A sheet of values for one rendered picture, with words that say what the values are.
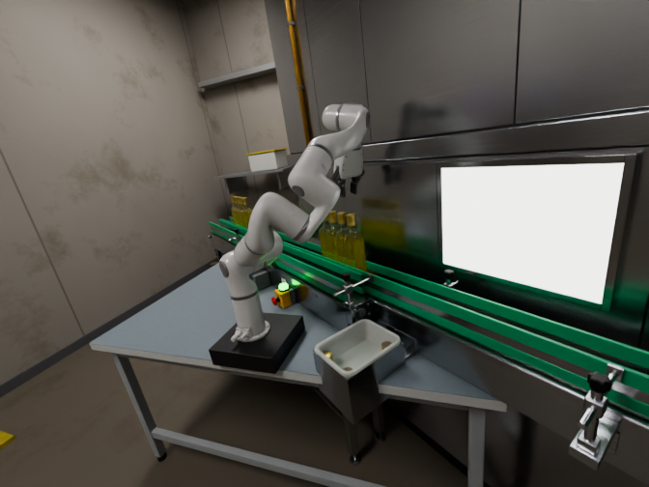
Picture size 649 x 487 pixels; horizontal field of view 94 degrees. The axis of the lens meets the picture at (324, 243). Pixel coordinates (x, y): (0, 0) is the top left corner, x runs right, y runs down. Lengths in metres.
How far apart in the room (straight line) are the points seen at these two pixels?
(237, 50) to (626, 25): 4.32
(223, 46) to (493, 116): 4.29
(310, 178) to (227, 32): 4.21
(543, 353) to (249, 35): 4.49
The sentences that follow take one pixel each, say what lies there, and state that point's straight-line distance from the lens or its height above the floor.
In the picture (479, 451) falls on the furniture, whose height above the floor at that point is 0.51.
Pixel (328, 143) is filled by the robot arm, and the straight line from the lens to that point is 0.85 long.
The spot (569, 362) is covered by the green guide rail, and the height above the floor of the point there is 0.93.
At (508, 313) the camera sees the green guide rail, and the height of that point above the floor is 0.95.
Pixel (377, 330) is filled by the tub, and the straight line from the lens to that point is 1.03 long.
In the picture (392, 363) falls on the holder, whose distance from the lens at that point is 0.98.
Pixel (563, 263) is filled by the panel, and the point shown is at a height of 1.08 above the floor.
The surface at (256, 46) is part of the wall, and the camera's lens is 4.65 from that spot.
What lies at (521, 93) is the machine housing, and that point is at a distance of 0.91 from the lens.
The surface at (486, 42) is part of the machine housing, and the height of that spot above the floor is 1.60.
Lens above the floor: 1.42
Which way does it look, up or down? 18 degrees down
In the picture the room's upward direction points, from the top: 8 degrees counter-clockwise
